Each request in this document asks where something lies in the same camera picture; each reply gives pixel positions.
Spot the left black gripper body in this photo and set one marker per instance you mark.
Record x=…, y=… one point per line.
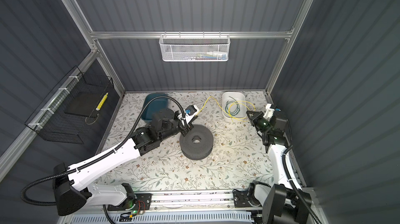
x=176, y=127

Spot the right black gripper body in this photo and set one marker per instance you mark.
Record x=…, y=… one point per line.
x=263, y=125

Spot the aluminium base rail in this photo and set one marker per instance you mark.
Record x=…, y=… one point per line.
x=187, y=200

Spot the white plastic tray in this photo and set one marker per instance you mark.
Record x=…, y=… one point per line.
x=234, y=107

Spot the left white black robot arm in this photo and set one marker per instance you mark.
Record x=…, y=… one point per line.
x=73, y=186

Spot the grey perforated cable spool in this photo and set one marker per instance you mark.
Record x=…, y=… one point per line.
x=198, y=143

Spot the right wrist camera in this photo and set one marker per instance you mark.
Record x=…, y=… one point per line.
x=270, y=109

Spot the teal plastic tray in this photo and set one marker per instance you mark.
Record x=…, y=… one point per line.
x=154, y=106

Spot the white wire mesh basket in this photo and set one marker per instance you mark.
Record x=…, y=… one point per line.
x=173, y=48

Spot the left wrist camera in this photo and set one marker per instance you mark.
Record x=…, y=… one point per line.
x=191, y=111

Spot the floral table mat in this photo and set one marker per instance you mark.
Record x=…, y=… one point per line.
x=237, y=158

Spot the yellow marker in basket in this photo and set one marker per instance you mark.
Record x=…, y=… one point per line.
x=102, y=101

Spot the items in white basket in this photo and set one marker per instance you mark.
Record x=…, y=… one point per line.
x=215, y=55

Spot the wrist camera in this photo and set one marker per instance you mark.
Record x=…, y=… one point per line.
x=270, y=109
x=191, y=111

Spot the black wire basket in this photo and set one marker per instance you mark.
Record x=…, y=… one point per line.
x=52, y=124

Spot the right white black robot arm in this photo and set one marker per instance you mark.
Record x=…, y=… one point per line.
x=284, y=202

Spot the black pad in basket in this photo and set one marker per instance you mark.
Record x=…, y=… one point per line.
x=84, y=105

